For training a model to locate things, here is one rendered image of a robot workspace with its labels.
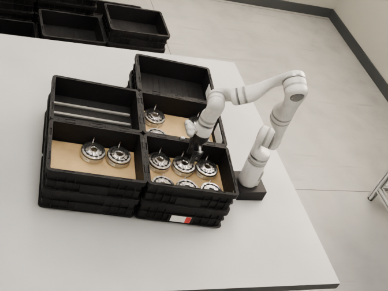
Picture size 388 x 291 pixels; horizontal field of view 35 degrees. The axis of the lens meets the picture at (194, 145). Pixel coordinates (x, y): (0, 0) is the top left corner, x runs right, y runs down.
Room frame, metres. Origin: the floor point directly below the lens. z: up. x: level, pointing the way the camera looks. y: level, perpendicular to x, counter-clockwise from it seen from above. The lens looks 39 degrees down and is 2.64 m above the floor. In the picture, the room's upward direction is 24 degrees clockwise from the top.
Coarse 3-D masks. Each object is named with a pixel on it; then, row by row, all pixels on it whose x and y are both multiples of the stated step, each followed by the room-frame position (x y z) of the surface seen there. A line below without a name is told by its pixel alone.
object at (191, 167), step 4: (176, 156) 2.08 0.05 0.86; (180, 156) 2.09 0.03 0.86; (184, 156) 2.10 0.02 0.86; (176, 160) 2.06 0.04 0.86; (188, 160) 2.09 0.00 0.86; (176, 164) 2.04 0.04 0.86; (192, 164) 2.08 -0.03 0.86; (176, 168) 2.01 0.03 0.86; (180, 168) 2.02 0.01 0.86; (184, 168) 2.03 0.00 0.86; (188, 168) 2.04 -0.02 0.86; (192, 168) 2.05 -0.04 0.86; (184, 172) 2.01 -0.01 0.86; (188, 172) 2.02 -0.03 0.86
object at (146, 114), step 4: (148, 112) 2.29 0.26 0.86; (160, 112) 2.33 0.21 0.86; (148, 116) 2.26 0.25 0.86; (160, 116) 2.30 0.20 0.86; (164, 116) 2.31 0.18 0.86; (148, 120) 2.24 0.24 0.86; (152, 120) 2.25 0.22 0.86; (156, 120) 2.26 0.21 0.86; (160, 120) 2.27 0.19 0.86; (164, 120) 2.28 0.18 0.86
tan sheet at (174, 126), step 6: (168, 120) 2.34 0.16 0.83; (174, 120) 2.36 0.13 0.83; (180, 120) 2.38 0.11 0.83; (150, 126) 2.24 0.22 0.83; (162, 126) 2.27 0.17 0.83; (168, 126) 2.29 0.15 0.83; (174, 126) 2.31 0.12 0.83; (180, 126) 2.33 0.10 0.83; (168, 132) 2.25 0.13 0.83; (174, 132) 2.27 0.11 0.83; (180, 132) 2.29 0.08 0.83; (210, 138) 2.34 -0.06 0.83
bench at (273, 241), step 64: (0, 64) 2.36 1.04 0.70; (64, 64) 2.58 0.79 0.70; (128, 64) 2.82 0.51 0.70; (0, 128) 1.95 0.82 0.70; (256, 128) 2.76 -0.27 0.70; (0, 192) 1.62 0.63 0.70; (0, 256) 1.35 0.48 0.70; (64, 256) 1.46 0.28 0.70; (128, 256) 1.59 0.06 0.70; (192, 256) 1.73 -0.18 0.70; (256, 256) 1.88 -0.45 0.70; (320, 256) 2.04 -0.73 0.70
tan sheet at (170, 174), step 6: (156, 174) 1.95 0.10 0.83; (162, 174) 1.97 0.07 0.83; (168, 174) 1.98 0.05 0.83; (174, 174) 2.00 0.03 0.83; (192, 174) 2.05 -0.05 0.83; (174, 180) 1.97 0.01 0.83; (192, 180) 2.01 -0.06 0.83; (198, 180) 2.03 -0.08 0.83; (204, 180) 2.05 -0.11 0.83; (216, 180) 2.08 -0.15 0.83; (198, 186) 1.99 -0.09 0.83; (222, 186) 2.06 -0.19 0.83
